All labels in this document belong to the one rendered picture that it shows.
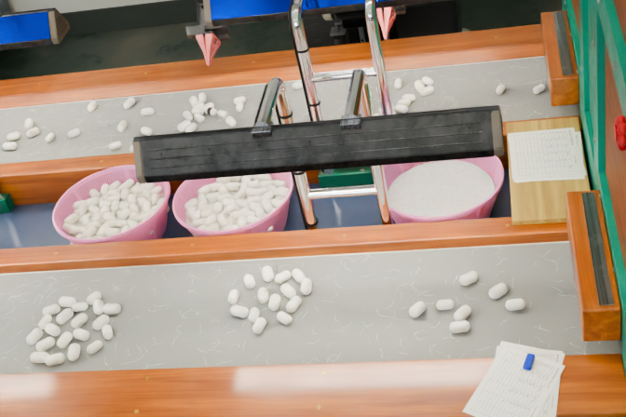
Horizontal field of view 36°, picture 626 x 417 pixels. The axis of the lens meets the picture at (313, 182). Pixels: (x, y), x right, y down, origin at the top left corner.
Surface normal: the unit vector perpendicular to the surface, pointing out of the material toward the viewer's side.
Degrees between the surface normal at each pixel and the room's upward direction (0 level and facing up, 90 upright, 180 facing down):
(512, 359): 0
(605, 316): 90
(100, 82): 0
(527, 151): 0
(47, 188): 90
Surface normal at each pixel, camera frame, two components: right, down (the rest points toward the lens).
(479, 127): -0.20, 0.10
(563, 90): -0.12, 0.61
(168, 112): -0.18, -0.79
